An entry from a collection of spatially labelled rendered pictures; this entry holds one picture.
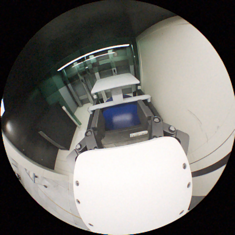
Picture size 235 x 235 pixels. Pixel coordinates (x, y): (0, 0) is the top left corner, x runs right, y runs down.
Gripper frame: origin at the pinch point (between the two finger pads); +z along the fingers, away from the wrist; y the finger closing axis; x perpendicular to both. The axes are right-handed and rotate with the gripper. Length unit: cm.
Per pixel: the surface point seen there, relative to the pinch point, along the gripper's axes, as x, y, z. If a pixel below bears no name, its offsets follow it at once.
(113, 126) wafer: -19.7, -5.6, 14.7
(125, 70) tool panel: -3, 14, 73
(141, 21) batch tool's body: 20.4, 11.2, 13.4
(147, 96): -5.0, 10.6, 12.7
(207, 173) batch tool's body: -4.4, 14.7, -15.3
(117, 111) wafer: -10.5, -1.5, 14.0
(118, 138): -13.2, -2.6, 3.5
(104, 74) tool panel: -2, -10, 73
